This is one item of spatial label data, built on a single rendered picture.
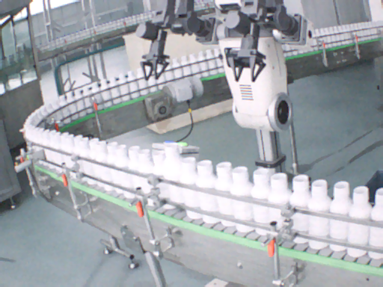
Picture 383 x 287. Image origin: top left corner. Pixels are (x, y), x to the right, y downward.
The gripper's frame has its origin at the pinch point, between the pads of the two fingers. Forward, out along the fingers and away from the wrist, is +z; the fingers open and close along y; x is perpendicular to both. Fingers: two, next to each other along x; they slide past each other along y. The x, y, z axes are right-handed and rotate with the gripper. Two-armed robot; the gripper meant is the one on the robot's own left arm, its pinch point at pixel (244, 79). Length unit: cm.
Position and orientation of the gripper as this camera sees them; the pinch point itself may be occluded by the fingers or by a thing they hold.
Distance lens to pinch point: 148.3
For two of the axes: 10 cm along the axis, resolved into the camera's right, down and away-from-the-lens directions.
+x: 6.5, 1.8, 7.3
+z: -1.8, 9.8, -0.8
